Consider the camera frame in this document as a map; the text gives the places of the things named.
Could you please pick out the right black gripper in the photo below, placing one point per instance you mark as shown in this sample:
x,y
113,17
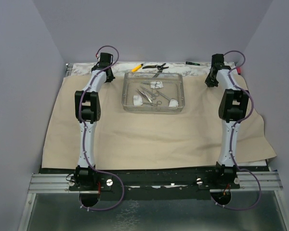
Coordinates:
x,y
209,83

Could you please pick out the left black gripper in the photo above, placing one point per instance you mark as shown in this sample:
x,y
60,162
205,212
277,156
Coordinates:
x,y
109,79

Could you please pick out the wire mesh instrument tray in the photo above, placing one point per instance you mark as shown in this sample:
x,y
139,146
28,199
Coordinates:
x,y
173,88

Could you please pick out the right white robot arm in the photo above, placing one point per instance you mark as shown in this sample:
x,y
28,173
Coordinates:
x,y
232,111

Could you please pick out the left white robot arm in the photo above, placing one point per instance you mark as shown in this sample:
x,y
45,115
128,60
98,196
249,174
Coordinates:
x,y
88,113

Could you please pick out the yellow black marker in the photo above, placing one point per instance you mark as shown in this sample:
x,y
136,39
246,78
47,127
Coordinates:
x,y
137,68

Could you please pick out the green black marker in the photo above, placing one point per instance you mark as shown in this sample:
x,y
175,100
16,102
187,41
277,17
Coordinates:
x,y
192,63

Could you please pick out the red marker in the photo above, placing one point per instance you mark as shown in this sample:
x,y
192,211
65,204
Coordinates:
x,y
238,69

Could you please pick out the white gauze pad left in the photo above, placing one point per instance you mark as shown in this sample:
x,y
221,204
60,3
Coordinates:
x,y
137,100

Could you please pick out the white gauze pad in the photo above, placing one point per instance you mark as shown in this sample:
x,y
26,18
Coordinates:
x,y
173,103
137,100
156,84

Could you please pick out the steel tweezers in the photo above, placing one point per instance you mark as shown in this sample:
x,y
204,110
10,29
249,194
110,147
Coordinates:
x,y
145,95

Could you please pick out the white gauze pad right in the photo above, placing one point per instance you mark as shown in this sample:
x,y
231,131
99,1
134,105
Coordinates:
x,y
173,103

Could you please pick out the white gauze pad top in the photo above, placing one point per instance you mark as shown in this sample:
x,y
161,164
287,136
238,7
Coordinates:
x,y
156,84

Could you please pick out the steel forceps clamp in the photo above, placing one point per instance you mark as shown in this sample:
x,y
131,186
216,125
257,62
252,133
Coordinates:
x,y
153,96

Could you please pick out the steel hemostat lower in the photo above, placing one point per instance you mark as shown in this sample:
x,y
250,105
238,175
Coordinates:
x,y
158,103

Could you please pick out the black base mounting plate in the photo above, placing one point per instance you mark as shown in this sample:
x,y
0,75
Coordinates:
x,y
156,184

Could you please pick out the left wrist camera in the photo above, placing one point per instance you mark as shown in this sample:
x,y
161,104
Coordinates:
x,y
105,60

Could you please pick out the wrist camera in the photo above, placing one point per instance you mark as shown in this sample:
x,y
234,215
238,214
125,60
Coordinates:
x,y
105,60
217,60

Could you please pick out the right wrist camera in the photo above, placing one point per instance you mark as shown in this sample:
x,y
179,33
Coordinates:
x,y
217,60

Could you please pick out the black handled pliers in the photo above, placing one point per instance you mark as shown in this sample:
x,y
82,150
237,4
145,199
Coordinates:
x,y
160,68

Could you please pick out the aluminium extrusion rail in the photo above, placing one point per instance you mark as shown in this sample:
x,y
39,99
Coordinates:
x,y
57,183

